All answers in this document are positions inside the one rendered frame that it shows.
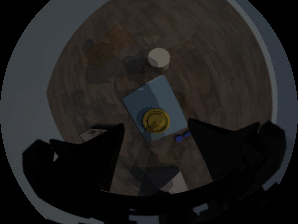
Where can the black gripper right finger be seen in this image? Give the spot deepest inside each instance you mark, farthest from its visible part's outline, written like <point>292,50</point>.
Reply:
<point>219,145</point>

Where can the yellow round plate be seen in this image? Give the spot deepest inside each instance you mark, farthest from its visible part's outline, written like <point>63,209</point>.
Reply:
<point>156,120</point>

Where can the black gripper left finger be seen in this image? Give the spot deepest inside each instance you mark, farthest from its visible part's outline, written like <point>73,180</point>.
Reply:
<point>97,157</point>

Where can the light blue flat mat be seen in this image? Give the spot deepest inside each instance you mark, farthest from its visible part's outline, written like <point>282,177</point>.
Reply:
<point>156,94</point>

